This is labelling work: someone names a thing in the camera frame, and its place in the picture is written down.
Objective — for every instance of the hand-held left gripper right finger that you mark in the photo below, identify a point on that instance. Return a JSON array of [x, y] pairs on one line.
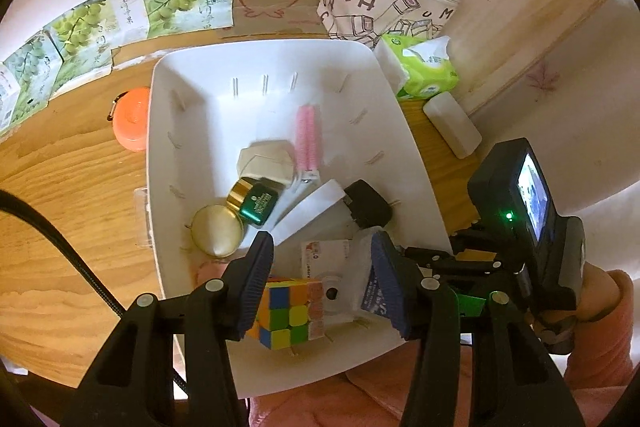
[[387, 287]]

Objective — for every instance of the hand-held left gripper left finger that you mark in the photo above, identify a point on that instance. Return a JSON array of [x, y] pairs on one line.
[[257, 287]]

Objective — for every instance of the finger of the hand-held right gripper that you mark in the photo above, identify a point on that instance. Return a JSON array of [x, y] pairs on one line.
[[480, 237], [450, 263]]

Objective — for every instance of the clear box with blue label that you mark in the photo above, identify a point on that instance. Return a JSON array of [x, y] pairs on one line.
[[360, 267]]

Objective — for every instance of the colourful puzzle cube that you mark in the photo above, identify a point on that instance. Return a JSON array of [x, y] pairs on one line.
[[285, 312]]

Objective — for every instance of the gold oval tin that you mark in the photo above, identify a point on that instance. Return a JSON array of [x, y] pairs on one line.
[[217, 232]]

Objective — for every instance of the white toy camera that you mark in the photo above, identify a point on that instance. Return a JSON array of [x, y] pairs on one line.
[[325, 257]]

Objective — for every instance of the green jar with gold lid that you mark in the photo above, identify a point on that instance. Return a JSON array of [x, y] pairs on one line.
[[255, 204]]

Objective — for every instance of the black plug adapter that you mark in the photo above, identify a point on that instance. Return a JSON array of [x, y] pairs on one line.
[[367, 204]]

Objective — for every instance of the pink hair roller clip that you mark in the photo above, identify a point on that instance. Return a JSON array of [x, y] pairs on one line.
[[306, 137]]

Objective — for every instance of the white plastic basket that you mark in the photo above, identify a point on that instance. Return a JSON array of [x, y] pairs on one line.
[[250, 107]]

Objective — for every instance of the person's right forearm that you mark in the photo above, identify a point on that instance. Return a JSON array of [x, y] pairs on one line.
[[605, 347]]

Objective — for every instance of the person's right hand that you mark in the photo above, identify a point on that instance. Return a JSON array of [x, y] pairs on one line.
[[597, 292]]

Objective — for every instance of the white oblong case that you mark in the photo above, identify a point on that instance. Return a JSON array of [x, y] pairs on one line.
[[452, 122]]

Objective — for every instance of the person's pink clothing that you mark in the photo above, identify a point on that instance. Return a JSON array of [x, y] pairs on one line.
[[350, 397]]

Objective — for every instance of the clear plastic sachet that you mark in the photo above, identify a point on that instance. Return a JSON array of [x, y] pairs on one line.
[[142, 217]]

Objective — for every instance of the green tissue pack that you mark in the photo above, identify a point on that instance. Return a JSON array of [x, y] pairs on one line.
[[430, 72]]

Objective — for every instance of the orange pouch with carabiner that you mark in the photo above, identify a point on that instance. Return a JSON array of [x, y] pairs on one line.
[[132, 122]]

